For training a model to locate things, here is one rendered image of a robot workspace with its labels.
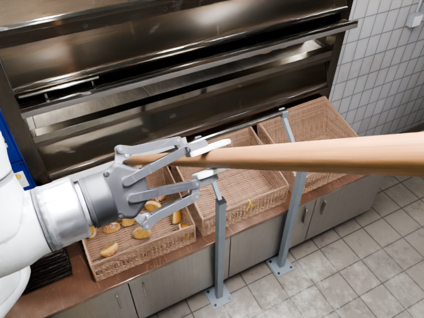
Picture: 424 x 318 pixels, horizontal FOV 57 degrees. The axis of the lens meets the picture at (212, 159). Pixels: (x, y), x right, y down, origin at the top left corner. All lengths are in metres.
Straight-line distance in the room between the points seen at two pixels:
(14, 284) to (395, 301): 2.24
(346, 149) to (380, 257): 2.73
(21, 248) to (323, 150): 0.38
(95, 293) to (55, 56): 1.13
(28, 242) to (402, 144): 0.43
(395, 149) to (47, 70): 1.66
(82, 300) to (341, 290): 1.61
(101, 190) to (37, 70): 1.33
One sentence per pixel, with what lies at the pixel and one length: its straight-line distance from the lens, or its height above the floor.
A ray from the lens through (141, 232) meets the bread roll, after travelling 2.17.
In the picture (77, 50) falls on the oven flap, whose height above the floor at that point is 1.55.
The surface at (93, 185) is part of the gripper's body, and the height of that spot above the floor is 1.99.
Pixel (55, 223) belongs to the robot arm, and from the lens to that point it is 0.54.
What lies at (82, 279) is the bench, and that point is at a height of 0.58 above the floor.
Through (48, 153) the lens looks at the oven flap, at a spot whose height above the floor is 1.05.
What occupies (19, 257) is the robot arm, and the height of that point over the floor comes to 1.96.
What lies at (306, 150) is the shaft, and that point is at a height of 2.14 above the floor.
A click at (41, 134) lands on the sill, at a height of 1.18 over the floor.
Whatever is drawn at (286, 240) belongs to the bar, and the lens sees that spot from 2.52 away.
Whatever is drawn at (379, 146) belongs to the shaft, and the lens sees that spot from 0.30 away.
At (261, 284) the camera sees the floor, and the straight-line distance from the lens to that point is 2.73.
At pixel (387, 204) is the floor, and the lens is 3.37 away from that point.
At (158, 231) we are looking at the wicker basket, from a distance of 2.23.
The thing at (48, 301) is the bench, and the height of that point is 0.58.
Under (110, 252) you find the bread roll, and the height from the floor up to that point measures 0.64.
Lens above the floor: 2.39
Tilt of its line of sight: 44 degrees down
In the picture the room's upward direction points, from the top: straight up
